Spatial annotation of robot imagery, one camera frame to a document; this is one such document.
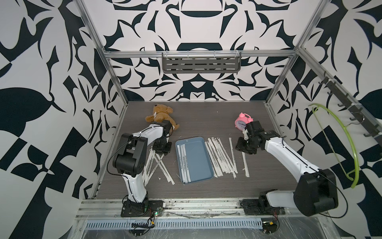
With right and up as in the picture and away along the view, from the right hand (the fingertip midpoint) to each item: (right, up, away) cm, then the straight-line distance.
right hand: (237, 145), depth 86 cm
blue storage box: (-21, -13, +2) cm, 25 cm away
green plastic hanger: (+37, -8, -25) cm, 46 cm away
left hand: (-44, -5, +8) cm, 45 cm away
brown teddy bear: (-46, +19, +18) cm, 53 cm away
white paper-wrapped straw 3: (+6, -12, +3) cm, 14 cm away
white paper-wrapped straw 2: (-29, -11, +3) cm, 31 cm away
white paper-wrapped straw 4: (-1, -8, +6) cm, 10 cm away
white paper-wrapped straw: (-32, -12, +3) cm, 34 cm away
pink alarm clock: (+7, +14, +13) cm, 20 cm away
